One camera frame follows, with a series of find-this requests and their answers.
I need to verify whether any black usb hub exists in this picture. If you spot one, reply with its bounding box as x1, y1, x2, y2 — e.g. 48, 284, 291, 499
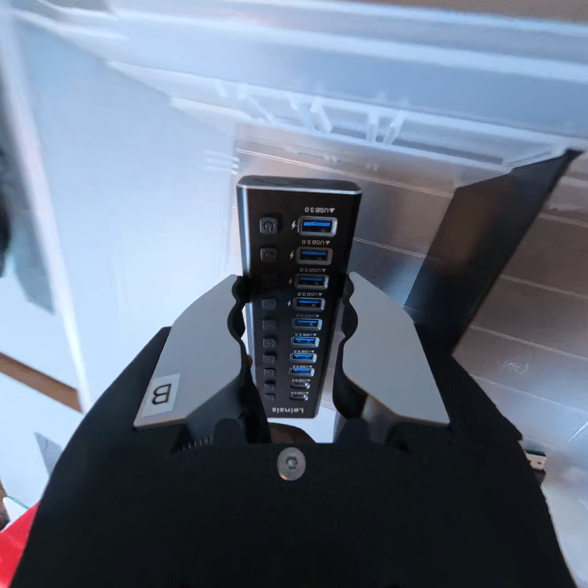
236, 175, 363, 420

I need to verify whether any black bin divider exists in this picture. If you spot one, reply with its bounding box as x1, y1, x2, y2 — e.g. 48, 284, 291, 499
404, 148, 585, 356

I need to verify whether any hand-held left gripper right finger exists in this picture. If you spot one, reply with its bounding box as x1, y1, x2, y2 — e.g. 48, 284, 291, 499
332, 271, 451, 444

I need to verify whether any person's left hand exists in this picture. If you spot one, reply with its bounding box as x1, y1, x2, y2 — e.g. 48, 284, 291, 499
269, 423, 318, 444

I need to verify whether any clear plastic bin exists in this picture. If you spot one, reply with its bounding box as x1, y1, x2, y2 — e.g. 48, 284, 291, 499
0, 0, 588, 488

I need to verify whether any red plastic bin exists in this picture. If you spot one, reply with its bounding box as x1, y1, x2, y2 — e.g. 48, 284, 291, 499
0, 501, 44, 588

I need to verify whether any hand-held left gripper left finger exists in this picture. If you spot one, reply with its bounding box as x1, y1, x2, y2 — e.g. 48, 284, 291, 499
133, 274, 271, 444

